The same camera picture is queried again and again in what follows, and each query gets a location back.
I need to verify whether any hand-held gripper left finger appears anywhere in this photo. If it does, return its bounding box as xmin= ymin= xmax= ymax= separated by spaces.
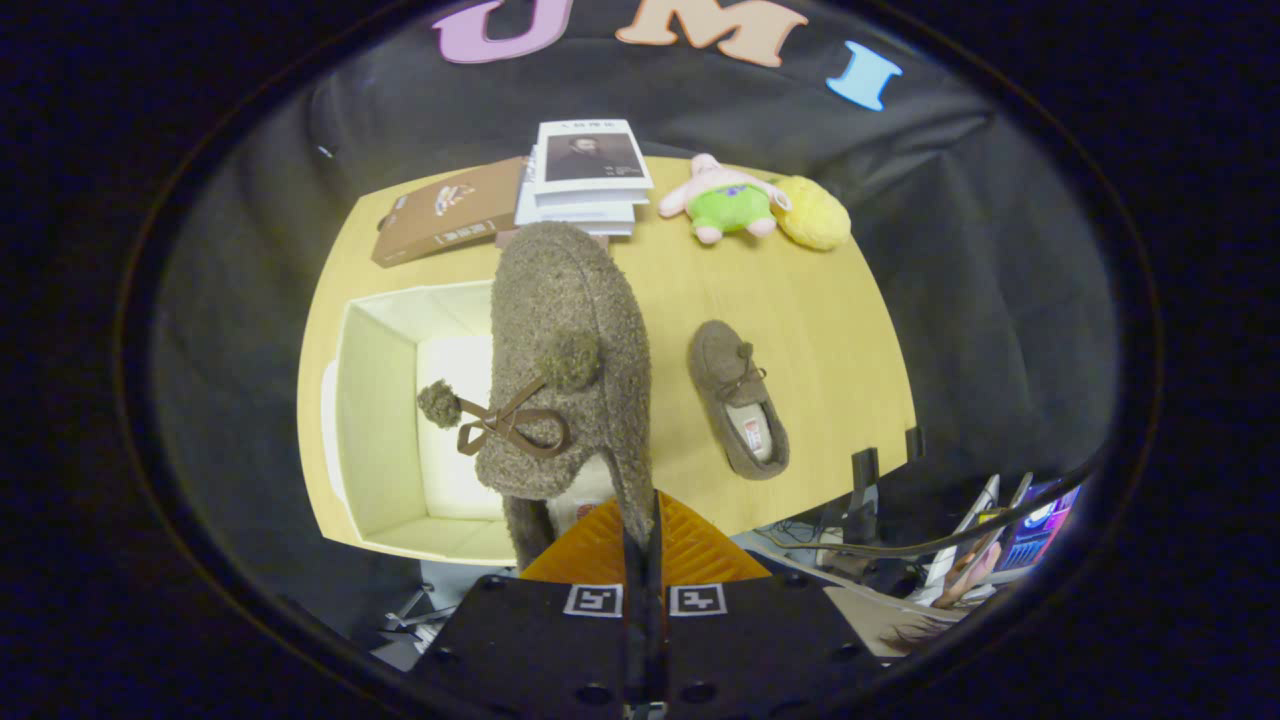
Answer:
xmin=408 ymin=495 xmax=646 ymax=720

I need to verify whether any brown fuzzy slipper shoe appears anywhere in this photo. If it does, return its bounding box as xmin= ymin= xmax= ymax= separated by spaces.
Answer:
xmin=417 ymin=222 xmax=656 ymax=571
xmin=688 ymin=320 xmax=791 ymax=481

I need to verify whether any long black cable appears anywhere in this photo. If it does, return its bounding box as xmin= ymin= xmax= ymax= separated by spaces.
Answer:
xmin=760 ymin=455 xmax=1106 ymax=558

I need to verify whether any brown cover book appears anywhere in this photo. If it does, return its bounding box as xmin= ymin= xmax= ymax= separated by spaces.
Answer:
xmin=372 ymin=155 xmax=531 ymax=269

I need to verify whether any pink and green plush toy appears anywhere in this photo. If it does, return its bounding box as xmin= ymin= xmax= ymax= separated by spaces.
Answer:
xmin=658 ymin=153 xmax=793 ymax=246

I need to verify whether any black backdrop cloth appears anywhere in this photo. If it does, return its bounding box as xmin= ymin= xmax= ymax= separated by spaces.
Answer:
xmin=150 ymin=0 xmax=1121 ymax=601

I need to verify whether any white portrait cover book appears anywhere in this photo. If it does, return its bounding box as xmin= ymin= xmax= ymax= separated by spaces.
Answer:
xmin=533 ymin=119 xmax=655 ymax=198

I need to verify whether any metal chair base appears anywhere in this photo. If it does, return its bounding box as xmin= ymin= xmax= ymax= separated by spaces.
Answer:
xmin=375 ymin=585 xmax=441 ymax=656

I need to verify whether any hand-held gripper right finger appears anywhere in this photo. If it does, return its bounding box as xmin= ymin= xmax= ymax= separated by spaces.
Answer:
xmin=645 ymin=490 xmax=886 ymax=720

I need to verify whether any yellow plush toy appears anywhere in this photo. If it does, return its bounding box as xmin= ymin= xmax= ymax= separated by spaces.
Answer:
xmin=775 ymin=175 xmax=853 ymax=252

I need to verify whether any grey fabric storage box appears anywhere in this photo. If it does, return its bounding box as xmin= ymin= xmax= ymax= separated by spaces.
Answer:
xmin=320 ymin=280 xmax=521 ymax=566

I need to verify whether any lit computer monitor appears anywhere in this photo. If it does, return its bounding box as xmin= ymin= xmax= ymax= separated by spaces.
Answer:
xmin=1000 ymin=483 xmax=1083 ymax=573

